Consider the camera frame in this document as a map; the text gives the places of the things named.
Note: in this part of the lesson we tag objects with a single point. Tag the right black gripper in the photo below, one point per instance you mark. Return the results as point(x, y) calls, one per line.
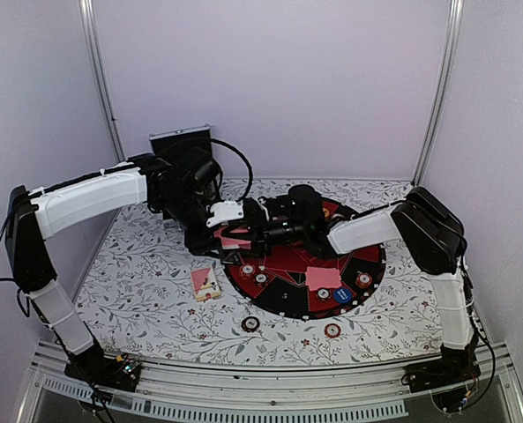
point(261, 241)

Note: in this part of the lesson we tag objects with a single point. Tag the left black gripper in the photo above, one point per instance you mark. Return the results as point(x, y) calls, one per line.
point(201, 244)

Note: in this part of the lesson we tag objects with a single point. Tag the red playing card deck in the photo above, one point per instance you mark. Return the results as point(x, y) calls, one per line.
point(231, 241)

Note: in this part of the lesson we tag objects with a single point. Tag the dark chips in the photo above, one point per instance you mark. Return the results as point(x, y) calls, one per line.
point(323, 294)
point(260, 279)

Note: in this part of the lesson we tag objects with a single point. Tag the orange chips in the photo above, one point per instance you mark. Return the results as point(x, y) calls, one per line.
point(363, 280)
point(247, 271)

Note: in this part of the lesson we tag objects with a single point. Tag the blue small blind button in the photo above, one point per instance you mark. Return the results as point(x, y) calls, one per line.
point(342, 295)

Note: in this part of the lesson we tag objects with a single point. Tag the dark red chip stack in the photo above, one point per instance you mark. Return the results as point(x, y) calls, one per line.
point(250, 324)

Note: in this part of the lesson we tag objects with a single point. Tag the orange chip stack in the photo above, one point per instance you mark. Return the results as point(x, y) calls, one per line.
point(332, 330)

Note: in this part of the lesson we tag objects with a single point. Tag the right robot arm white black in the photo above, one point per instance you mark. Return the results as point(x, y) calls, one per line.
point(435, 240)

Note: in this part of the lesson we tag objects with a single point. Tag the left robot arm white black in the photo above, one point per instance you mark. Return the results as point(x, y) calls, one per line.
point(180, 189)

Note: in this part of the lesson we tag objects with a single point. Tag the aluminium poker case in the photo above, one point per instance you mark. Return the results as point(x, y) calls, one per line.
point(181, 145)

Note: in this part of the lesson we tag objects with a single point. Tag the round red black poker mat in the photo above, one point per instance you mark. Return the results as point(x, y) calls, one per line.
point(285, 292)

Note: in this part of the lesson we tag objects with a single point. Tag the playing card box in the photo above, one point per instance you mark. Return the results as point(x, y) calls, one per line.
point(205, 285)

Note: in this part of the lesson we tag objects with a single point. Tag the floral white table cloth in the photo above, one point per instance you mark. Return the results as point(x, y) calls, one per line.
point(138, 298)

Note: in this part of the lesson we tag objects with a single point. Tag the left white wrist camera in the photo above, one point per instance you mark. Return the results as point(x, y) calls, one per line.
point(224, 212)

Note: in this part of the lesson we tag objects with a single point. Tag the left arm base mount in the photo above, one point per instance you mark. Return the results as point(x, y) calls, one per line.
point(104, 372)

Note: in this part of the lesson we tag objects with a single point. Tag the front aluminium rail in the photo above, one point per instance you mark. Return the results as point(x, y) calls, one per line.
point(179, 391)

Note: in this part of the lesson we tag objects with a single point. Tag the right aluminium frame post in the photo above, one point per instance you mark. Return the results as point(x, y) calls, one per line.
point(449, 51)

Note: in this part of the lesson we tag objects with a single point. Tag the aluminium frame post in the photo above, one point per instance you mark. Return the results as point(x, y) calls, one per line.
point(449, 51)
point(88, 21)

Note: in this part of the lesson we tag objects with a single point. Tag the left aluminium frame post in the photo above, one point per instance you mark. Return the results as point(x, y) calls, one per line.
point(88, 21)

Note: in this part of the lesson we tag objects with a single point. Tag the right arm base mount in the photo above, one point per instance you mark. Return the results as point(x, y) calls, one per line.
point(459, 382)

